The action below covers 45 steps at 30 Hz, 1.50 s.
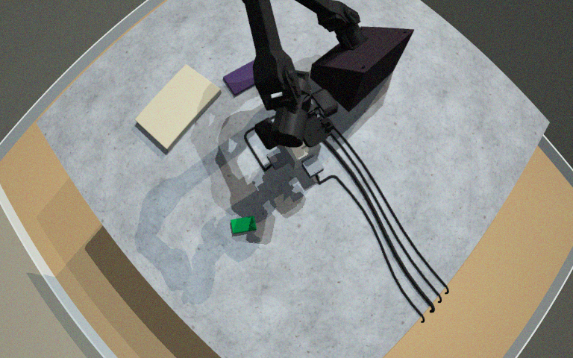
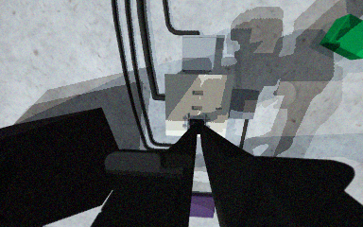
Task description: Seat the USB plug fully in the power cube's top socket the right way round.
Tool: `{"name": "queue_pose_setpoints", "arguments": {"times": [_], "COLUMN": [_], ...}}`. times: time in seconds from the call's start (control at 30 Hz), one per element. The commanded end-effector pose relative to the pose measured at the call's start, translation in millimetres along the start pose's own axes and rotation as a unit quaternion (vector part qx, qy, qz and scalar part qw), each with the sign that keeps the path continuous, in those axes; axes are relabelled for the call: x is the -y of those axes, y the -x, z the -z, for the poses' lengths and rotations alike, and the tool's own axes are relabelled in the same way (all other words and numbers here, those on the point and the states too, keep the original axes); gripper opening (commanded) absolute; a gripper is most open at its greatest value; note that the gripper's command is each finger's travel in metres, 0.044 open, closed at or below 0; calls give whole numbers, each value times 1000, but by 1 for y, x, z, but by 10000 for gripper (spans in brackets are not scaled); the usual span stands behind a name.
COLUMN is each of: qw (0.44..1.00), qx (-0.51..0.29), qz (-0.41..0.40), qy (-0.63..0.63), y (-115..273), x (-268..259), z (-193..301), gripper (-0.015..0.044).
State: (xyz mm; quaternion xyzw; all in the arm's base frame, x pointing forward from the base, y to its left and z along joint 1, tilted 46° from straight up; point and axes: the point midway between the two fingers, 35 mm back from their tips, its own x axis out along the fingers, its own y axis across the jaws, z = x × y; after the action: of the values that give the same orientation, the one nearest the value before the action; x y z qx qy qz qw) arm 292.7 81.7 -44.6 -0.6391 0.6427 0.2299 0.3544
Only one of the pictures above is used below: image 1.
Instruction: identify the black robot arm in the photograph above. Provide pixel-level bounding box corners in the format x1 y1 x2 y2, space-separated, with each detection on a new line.
242 0 369 148

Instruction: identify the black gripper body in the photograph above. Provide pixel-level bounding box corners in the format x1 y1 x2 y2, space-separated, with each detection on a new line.
254 89 338 150

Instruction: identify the beige flat rectangular block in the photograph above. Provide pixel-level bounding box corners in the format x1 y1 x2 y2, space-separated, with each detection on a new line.
135 64 222 151

